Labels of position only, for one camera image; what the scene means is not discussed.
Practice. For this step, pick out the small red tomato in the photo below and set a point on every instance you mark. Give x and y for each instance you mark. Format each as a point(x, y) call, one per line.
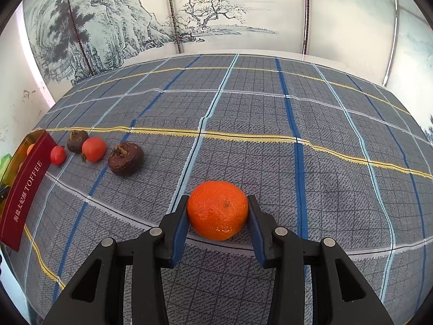
point(58, 155)

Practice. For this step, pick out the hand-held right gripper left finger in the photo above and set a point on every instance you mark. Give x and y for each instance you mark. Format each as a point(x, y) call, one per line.
point(179, 233)

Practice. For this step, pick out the tangerine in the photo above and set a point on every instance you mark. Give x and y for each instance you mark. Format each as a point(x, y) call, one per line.
point(30, 149)
point(216, 210)

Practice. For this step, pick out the ink landscape folding screen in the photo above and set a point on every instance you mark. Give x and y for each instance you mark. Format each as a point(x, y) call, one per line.
point(101, 23)

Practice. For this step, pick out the blue plaid tablecloth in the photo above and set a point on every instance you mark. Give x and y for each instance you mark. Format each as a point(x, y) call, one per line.
point(270, 125)

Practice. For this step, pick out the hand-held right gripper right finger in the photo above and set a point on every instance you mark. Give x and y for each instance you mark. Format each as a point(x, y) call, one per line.
point(256, 240)

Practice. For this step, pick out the dark water chestnut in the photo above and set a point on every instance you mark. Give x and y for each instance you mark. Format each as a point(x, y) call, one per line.
point(126, 159)
point(77, 141)

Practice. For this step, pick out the red tin box gold inside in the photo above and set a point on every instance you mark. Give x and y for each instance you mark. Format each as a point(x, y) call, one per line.
point(23, 189)

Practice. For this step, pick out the orange-red tomato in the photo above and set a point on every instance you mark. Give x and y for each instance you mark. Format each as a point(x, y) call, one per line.
point(93, 149)

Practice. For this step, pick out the green tissue packet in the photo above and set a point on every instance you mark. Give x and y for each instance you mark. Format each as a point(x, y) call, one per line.
point(4, 167)

